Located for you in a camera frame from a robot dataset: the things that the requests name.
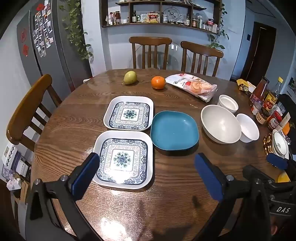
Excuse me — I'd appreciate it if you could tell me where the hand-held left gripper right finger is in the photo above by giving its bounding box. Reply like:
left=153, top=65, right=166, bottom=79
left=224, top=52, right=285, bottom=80
left=194, top=152, right=271, bottom=241

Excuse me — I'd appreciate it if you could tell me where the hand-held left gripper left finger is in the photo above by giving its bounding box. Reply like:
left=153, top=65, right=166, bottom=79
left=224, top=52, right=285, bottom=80
left=25, top=152, right=100, bottom=241

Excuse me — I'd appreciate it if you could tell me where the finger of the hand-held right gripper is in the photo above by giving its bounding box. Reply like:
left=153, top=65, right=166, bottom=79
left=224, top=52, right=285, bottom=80
left=266, top=153, right=296, bottom=171
left=242, top=164, right=296, bottom=186

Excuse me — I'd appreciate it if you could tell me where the blue patterned square plate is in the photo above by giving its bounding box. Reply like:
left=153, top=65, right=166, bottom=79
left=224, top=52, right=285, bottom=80
left=92, top=130, right=155, bottom=191
left=103, top=95, right=154, bottom=131

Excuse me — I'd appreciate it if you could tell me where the medium white bowl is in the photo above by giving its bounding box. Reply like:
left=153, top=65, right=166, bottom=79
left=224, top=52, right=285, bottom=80
left=236, top=113, right=260, bottom=143

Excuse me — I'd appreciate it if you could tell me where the large white bowl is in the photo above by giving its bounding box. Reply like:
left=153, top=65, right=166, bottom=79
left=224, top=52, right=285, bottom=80
left=200, top=105, right=242, bottom=144

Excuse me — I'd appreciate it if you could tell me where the plain blue square plate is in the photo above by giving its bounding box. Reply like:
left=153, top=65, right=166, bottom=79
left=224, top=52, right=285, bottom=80
left=150, top=111, right=200, bottom=151

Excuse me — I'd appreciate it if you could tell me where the small white bowl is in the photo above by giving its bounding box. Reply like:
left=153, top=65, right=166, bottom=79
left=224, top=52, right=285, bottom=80
left=217, top=95, right=239, bottom=113

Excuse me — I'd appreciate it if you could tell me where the white plate on beaded mat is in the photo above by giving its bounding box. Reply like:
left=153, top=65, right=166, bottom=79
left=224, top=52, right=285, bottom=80
left=272, top=129, right=289, bottom=160

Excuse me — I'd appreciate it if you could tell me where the wooden bead trivet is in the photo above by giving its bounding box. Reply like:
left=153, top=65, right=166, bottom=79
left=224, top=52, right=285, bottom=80
left=263, top=133, right=278, bottom=156

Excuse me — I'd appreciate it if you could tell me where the red chili jar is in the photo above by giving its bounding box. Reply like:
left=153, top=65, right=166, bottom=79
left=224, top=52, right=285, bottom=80
left=268, top=111, right=284, bottom=130

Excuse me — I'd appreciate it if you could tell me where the cream cosmetic tube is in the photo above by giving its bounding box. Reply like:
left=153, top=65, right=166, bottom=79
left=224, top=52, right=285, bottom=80
left=279, top=112, right=290, bottom=130

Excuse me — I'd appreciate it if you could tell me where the brown sauce jar black lid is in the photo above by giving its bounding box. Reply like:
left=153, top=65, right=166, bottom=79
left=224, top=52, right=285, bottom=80
left=255, top=108, right=271, bottom=125

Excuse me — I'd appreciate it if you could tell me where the small white-labelled jar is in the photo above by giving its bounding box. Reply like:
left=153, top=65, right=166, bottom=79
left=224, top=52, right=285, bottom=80
left=251, top=102, right=263, bottom=116

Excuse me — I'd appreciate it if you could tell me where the black bag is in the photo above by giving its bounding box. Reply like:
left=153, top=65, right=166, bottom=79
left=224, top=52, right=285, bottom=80
left=275, top=94, right=296, bottom=160

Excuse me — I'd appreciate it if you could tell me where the vinegar bottle with yellow cap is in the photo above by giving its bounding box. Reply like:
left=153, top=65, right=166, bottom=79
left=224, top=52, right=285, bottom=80
left=262, top=77, right=284, bottom=110

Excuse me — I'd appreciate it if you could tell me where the red sauce bottle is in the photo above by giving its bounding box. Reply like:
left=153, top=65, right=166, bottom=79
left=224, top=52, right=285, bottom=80
left=249, top=76, right=270, bottom=107

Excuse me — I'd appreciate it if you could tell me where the white patterned box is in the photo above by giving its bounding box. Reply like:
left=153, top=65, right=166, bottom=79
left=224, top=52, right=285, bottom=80
left=1, top=142, right=31, bottom=183

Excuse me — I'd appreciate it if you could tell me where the yellow snack packet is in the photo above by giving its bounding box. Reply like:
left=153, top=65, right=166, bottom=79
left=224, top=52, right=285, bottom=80
left=236, top=79, right=257, bottom=95

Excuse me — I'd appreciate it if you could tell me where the wooden dining chair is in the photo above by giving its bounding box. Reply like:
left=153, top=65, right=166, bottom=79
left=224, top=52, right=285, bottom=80
left=6, top=74, right=63, bottom=152
left=129, top=37, right=172, bottom=70
left=180, top=41, right=224, bottom=77

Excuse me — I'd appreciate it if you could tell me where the bread packet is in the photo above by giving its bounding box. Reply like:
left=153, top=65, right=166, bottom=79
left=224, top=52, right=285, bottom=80
left=165, top=73, right=218, bottom=103

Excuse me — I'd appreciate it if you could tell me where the orange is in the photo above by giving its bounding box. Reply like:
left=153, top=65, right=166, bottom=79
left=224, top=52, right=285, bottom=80
left=151, top=76, right=166, bottom=90

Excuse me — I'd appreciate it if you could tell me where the green pear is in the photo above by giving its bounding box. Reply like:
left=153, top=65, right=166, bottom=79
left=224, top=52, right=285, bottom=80
left=122, top=71, right=138, bottom=86

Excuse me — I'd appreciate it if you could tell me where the dark brown door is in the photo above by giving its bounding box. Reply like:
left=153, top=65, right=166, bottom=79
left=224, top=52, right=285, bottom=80
left=230, top=22, right=277, bottom=81

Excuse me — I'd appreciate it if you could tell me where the grey refrigerator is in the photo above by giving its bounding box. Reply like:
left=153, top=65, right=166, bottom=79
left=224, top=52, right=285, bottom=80
left=17, top=0, right=93, bottom=91

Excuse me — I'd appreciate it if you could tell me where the small trailing plant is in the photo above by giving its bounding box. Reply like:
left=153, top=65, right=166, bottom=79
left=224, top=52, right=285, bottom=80
left=207, top=2, right=229, bottom=50

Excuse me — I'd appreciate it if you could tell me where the long hanging vine plant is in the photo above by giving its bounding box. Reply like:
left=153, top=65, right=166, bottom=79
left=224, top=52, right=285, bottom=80
left=59, top=0, right=94, bottom=61

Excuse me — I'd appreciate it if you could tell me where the cluster of fridge photos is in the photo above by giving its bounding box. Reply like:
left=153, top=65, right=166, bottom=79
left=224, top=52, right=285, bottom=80
left=32, top=2, right=55, bottom=57

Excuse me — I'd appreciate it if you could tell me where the row of spice jars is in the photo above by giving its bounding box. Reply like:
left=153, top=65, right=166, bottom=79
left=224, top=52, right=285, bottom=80
left=185, top=13, right=218, bottom=33

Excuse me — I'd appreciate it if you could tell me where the row of sauce bottles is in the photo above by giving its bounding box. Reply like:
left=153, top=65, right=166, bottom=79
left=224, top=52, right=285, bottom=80
left=107, top=11, right=121, bottom=25

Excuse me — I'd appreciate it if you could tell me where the glass pot lid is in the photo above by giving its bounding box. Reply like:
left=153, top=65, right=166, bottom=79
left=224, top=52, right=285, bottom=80
left=162, top=6, right=184, bottom=24

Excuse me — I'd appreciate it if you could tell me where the red snack packet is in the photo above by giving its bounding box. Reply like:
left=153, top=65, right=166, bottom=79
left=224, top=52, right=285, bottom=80
left=147, top=13, right=160, bottom=24

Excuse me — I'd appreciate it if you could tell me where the white wall cabinet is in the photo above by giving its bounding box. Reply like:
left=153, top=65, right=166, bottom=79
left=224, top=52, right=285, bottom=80
left=287, top=76, right=296, bottom=93

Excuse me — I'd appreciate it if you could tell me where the dark wooden wall shelf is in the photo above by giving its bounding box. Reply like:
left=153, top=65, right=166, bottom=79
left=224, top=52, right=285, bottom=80
left=99, top=0, right=222, bottom=35

